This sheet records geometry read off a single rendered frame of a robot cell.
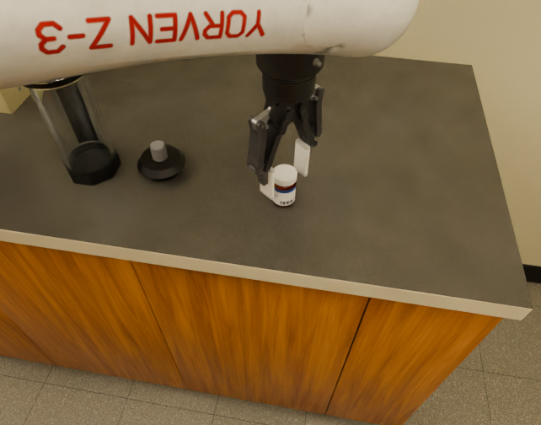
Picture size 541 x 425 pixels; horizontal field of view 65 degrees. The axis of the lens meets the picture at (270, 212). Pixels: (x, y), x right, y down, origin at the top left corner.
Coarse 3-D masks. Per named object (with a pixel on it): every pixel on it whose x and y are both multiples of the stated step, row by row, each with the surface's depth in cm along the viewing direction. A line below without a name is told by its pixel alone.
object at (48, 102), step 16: (80, 80) 67; (32, 96) 67; (48, 96) 66; (64, 96) 66; (80, 96) 68; (48, 112) 68; (64, 112) 68; (80, 112) 70; (96, 112) 73; (48, 128) 72; (64, 128) 70; (80, 128) 71; (96, 128) 74; (64, 144) 73; (80, 144) 73; (96, 144) 75; (64, 160) 77; (80, 160) 76; (96, 160) 77
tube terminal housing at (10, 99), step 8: (16, 88) 94; (24, 88) 97; (0, 96) 91; (8, 96) 92; (16, 96) 95; (24, 96) 97; (0, 104) 92; (8, 104) 93; (16, 104) 95; (0, 112) 94; (8, 112) 94
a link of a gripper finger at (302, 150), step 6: (300, 144) 72; (306, 144) 72; (300, 150) 73; (306, 150) 72; (294, 156) 76; (300, 156) 74; (306, 156) 73; (294, 162) 76; (300, 162) 75; (306, 162) 74; (300, 168) 76; (306, 168) 75; (306, 174) 76
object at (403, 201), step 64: (192, 64) 108; (384, 64) 109; (448, 64) 109; (0, 128) 91; (128, 128) 91; (192, 128) 92; (384, 128) 92; (448, 128) 92; (0, 192) 79; (64, 192) 79; (128, 192) 79; (192, 192) 80; (256, 192) 80; (320, 192) 80; (384, 192) 80; (448, 192) 80; (128, 256) 73; (192, 256) 70; (256, 256) 70; (320, 256) 70; (384, 256) 71; (448, 256) 71; (512, 256) 71
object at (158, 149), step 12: (156, 144) 78; (168, 144) 83; (144, 156) 81; (156, 156) 79; (168, 156) 81; (180, 156) 81; (144, 168) 79; (156, 168) 78; (168, 168) 79; (180, 168) 80; (156, 180) 81
